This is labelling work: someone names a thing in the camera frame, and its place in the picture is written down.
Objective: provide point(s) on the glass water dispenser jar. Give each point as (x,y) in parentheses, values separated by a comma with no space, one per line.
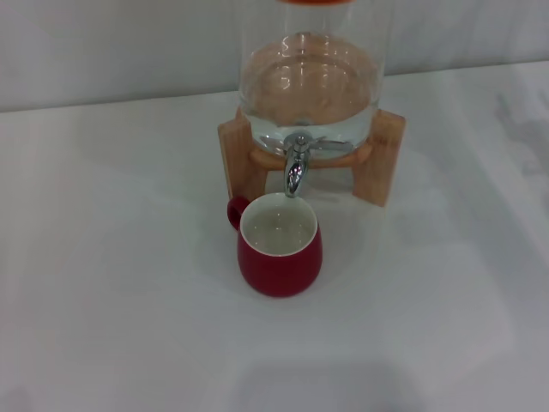
(309,77)

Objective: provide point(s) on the red cup white inside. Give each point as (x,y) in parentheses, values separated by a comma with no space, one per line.
(279,274)

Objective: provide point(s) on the chrome dispenser faucet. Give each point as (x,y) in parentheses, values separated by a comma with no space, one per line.
(296,167)

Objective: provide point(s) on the wooden dispenser stand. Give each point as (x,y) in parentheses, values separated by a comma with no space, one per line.
(373,163)

